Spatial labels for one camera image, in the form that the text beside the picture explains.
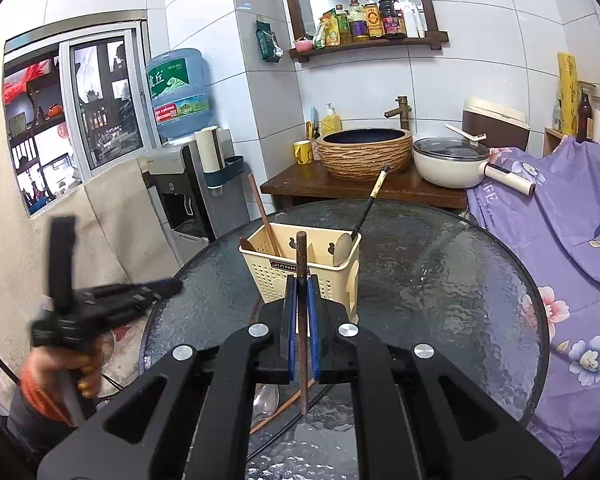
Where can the sliding window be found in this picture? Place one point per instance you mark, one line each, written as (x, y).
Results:
(80, 120)

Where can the dark brown chopstick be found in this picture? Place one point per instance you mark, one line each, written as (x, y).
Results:
(301, 255)

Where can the cream perforated utensil holder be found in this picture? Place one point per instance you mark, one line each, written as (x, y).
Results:
(267, 272)

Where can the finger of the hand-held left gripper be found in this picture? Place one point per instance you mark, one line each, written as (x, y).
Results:
(125, 308)
(150, 288)

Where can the grey water dispenser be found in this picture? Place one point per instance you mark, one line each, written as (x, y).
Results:
(180, 195)

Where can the dark soy sauce bottle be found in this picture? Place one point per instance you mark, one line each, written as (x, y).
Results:
(391, 14)

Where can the green bottle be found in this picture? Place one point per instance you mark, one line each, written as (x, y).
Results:
(342, 24)

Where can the round cushioned stool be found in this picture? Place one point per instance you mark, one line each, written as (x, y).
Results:
(125, 335)

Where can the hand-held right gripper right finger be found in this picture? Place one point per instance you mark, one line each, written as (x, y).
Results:
(314, 330)

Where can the white paper cup tube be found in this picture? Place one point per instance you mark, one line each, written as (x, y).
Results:
(209, 150)

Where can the yellow green packet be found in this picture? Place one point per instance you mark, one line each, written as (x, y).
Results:
(329, 31)

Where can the green hanging packet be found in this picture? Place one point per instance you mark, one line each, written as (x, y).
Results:
(267, 42)

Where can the bronze faucet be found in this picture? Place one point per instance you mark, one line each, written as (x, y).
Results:
(404, 112)

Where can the blue water jug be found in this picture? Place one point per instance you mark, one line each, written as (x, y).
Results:
(180, 90)

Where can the yellow mug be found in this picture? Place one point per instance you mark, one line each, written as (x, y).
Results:
(303, 153)

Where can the brown glass bottle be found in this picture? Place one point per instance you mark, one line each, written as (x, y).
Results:
(584, 120)

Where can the wooden crate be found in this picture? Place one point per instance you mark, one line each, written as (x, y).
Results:
(552, 142)

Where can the person's left hand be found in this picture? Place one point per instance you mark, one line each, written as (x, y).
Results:
(55, 362)

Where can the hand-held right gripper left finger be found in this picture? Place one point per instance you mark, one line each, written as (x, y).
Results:
(291, 330)

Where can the yellow soap pump bottle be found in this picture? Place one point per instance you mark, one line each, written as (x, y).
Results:
(331, 123)

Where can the wooden framed mirror shelf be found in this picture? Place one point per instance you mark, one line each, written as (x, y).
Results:
(370, 45)

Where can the metal spoon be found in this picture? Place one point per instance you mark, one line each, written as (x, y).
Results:
(265, 402)

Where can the cream electric pan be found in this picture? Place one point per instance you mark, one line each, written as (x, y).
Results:
(445, 170)

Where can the pink small bowl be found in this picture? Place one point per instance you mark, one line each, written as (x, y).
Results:
(302, 45)

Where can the yellow roll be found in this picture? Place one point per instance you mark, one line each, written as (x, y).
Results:
(568, 92)

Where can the yellow oil bottle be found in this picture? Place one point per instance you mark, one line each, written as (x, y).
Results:
(358, 19)

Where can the white rice paddle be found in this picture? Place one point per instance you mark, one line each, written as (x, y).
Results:
(465, 134)

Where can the brown white rice cooker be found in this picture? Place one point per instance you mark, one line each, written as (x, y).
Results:
(495, 125)

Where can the small clear bottle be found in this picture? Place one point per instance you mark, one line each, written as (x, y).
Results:
(558, 119)

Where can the black chopstick patterned tip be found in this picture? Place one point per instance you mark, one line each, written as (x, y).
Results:
(367, 207)

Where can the round glass table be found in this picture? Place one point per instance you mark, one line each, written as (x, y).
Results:
(430, 285)

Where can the white bottle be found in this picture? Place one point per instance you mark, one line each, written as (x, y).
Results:
(414, 19)

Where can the woven sink basin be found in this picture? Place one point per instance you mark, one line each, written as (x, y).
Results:
(365, 160)

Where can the person's left forearm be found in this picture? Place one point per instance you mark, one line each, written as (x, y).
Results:
(35, 410)

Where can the purple floral cloth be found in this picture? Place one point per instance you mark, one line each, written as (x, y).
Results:
(555, 240)

